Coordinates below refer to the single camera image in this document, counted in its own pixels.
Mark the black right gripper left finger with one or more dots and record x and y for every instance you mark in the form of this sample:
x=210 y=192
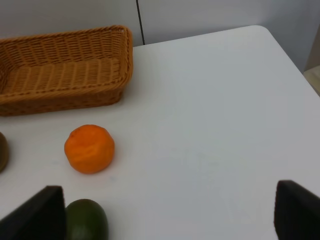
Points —
x=42 y=217

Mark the brown kiwi fruit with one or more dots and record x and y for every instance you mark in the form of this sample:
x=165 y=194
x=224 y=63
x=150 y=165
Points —
x=4 y=152

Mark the dark green avocado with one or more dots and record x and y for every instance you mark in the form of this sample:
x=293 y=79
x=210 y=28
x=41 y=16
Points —
x=86 y=220

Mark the orange wicker basket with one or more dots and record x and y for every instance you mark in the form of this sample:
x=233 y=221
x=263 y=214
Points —
x=65 y=70

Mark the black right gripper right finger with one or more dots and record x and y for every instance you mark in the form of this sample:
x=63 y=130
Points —
x=296 y=212

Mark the orange tangerine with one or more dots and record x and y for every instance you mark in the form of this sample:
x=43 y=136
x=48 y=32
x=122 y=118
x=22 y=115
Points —
x=89 y=149

